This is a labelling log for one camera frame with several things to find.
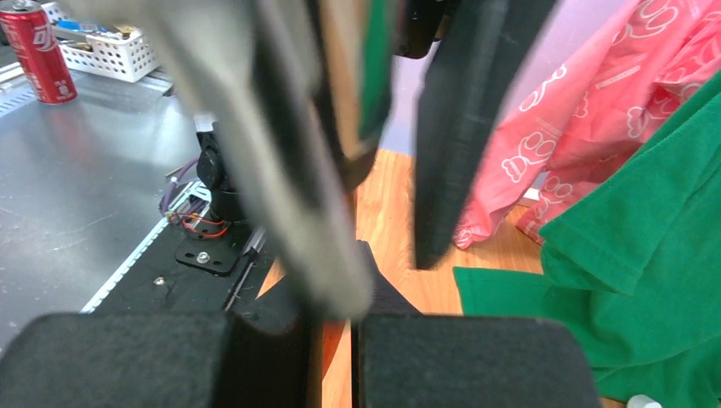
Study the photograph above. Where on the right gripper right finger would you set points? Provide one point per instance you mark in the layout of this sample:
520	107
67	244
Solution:
404	358

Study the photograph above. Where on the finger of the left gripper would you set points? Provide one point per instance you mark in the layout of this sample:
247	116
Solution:
463	90

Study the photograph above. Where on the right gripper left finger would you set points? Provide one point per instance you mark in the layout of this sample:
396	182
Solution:
264	355

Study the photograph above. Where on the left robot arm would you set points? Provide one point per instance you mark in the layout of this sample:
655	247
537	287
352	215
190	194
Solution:
301	91

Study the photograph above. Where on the pink patterned garment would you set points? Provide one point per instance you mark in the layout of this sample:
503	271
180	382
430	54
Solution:
593	112

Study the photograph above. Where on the green t-shirt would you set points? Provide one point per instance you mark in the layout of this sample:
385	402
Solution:
633	269

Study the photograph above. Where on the white plastic basket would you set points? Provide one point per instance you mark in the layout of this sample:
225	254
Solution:
125	59

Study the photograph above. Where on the red soda can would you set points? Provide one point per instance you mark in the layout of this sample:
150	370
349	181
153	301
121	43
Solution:
29	33

